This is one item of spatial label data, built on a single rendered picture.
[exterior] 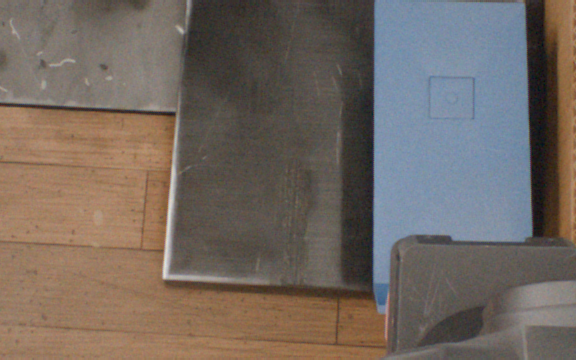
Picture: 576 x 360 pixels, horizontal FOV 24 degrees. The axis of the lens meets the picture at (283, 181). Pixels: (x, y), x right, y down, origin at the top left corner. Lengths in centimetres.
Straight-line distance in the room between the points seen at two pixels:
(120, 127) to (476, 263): 26
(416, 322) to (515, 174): 15
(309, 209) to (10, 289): 15
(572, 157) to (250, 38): 17
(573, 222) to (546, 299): 27
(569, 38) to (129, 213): 23
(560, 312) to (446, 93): 30
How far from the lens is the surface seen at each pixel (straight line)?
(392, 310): 49
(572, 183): 61
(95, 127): 69
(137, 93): 69
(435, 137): 61
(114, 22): 70
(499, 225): 61
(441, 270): 48
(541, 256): 48
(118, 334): 66
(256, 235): 64
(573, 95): 62
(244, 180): 65
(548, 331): 31
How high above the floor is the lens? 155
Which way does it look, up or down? 74 degrees down
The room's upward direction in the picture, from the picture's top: straight up
